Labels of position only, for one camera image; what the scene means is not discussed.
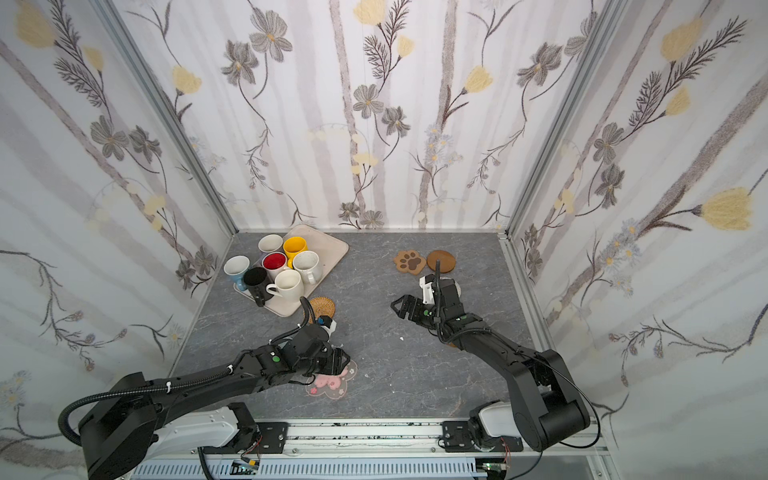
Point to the brown paw print coaster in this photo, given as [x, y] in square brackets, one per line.
[409, 261]

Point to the yellow mug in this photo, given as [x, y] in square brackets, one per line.
[292, 247]

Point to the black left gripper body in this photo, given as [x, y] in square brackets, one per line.
[335, 360]

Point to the woven rattan round coaster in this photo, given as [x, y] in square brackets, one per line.
[323, 306]

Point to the white mug right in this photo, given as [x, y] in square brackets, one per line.
[309, 265]

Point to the red interior white mug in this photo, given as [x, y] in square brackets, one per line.
[275, 263]

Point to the white mug back left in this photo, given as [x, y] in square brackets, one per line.
[270, 243]

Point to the white woven rope coaster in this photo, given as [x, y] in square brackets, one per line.
[453, 282]

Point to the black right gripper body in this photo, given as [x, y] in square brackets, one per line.
[417, 309]

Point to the pink cherry blossom coaster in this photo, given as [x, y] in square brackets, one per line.
[332, 386]

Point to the light blue mug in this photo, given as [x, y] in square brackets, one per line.
[235, 268]

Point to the cream mug front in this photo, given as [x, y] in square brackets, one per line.
[288, 285]

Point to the black mug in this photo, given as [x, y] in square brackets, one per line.
[256, 280]

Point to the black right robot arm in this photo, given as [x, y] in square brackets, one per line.
[546, 406]

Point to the beige rectangular tray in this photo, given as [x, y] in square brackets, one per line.
[330, 249]

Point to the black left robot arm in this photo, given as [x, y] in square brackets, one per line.
[116, 429]

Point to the brown round wooden coaster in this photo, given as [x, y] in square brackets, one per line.
[441, 261]

